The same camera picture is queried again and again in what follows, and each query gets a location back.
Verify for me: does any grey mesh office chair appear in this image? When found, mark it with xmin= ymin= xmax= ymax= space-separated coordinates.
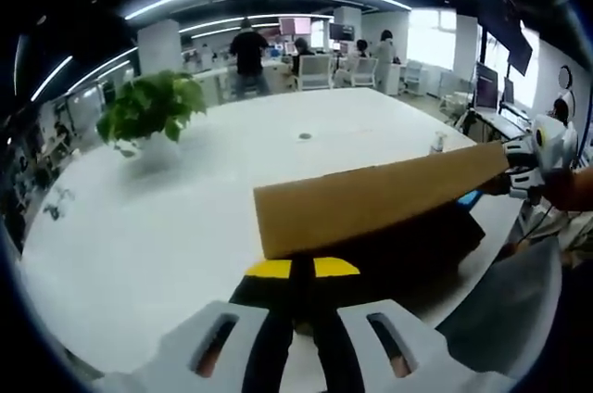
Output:
xmin=435 ymin=237 xmax=564 ymax=378

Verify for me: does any dark monitor screen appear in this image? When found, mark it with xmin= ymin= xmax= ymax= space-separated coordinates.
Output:
xmin=329 ymin=23 xmax=356 ymax=41

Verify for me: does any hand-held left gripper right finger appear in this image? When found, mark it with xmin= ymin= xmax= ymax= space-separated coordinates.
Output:
xmin=312 ymin=256 xmax=516 ymax=393

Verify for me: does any brown cardboard shoe box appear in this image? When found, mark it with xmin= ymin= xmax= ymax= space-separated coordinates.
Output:
xmin=253 ymin=141 xmax=511 ymax=338

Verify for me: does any dark desk monitor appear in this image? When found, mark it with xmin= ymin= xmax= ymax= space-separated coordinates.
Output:
xmin=474 ymin=63 xmax=499 ymax=109

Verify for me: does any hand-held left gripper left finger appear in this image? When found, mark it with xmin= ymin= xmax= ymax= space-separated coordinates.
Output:
xmin=92 ymin=258 xmax=295 ymax=393

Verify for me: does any green potted plant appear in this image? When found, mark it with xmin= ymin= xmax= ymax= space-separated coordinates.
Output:
xmin=95 ymin=69 xmax=208 ymax=171

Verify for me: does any large dark wall screen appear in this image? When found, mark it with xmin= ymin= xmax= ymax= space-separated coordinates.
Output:
xmin=476 ymin=0 xmax=534 ymax=75

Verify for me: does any white office chair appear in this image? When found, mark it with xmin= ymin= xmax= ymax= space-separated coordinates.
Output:
xmin=349 ymin=57 xmax=379 ymax=87
xmin=296 ymin=54 xmax=334 ymax=91

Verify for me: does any person's right hand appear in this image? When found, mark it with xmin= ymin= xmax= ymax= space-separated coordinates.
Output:
xmin=539 ymin=167 xmax=593 ymax=213

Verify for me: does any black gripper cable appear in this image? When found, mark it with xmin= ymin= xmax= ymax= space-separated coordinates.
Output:
xmin=516 ymin=200 xmax=557 ymax=246

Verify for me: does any pink monitor screen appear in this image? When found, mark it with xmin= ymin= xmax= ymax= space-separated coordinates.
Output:
xmin=279 ymin=17 xmax=311 ymax=35

